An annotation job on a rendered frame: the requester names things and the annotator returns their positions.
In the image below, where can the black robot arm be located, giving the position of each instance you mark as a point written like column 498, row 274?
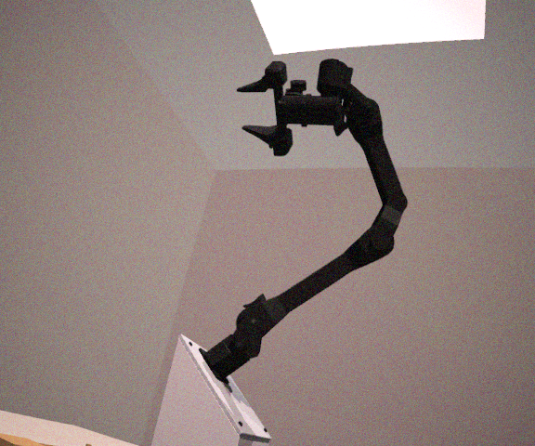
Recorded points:
column 363, row 120

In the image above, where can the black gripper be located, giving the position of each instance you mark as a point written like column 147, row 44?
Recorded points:
column 289, row 109

